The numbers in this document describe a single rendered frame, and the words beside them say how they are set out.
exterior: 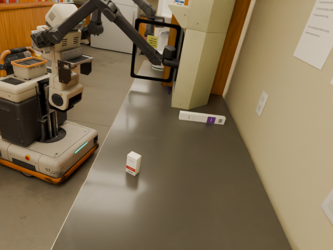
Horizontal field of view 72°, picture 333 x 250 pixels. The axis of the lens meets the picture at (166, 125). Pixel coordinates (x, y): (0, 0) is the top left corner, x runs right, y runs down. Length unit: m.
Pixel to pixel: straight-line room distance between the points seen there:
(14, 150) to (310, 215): 2.05
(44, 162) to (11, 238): 0.55
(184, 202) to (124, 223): 0.22
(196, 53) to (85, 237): 1.05
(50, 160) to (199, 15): 1.52
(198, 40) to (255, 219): 0.93
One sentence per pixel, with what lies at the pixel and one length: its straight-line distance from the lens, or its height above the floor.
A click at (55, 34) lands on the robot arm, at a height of 1.24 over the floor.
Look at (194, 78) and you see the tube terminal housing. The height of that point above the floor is 1.15.
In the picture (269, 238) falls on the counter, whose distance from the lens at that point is 0.89.
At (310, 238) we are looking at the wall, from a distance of 0.88.
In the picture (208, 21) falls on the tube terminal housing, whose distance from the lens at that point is 1.35.
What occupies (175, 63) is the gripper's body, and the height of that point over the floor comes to 1.19.
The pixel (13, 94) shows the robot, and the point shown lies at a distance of 1.99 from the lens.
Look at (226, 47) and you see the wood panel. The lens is 1.77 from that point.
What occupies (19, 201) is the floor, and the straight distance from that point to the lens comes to 2.19.
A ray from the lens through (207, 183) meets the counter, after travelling 0.95.
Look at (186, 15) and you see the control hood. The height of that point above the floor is 1.47.
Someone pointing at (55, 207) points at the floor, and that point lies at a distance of 2.08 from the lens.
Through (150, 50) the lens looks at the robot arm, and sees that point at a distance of 1.47.
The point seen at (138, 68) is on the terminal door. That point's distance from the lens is 1.71.
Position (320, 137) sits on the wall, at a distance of 0.86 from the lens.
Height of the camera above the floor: 1.56
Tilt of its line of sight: 29 degrees down
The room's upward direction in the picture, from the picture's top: 11 degrees clockwise
